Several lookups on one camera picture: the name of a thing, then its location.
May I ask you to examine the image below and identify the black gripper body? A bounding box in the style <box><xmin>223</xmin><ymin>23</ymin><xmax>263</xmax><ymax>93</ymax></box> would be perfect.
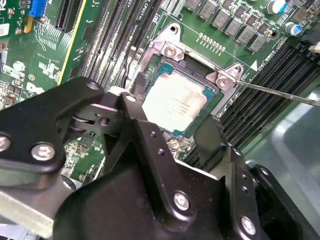
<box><xmin>53</xmin><ymin>143</ymin><xmax>226</xmax><ymax>240</ymax></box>

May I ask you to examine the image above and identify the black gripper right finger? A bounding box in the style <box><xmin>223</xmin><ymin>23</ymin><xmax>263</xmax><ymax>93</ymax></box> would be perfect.
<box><xmin>194</xmin><ymin>115</ymin><xmax>320</xmax><ymax>240</ymax></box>

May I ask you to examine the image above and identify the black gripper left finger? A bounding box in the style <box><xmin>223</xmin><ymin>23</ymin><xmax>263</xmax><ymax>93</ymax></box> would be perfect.
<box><xmin>0</xmin><ymin>72</ymin><xmax>198</xmax><ymax>221</ymax></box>

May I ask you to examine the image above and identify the silver CPU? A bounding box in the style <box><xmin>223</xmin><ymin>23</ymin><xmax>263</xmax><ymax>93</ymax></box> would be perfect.
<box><xmin>141</xmin><ymin>62</ymin><xmax>219</xmax><ymax>139</ymax></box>

